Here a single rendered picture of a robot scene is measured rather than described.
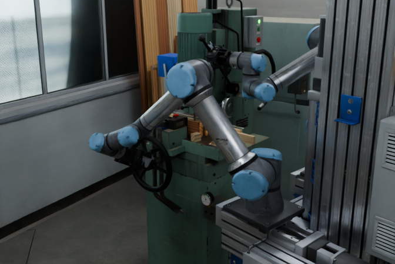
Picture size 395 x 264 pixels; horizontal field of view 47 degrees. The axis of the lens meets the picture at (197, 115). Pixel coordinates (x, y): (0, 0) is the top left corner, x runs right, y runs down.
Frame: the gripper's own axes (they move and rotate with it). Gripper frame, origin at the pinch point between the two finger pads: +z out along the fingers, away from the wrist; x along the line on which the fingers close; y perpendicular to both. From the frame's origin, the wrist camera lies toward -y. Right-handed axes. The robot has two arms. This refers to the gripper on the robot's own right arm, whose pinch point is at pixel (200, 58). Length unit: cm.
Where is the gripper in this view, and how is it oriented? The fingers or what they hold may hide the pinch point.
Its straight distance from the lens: 217.9
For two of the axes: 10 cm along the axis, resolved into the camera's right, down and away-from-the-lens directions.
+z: -7.6, -1.8, 6.2
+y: -4.5, -5.4, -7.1
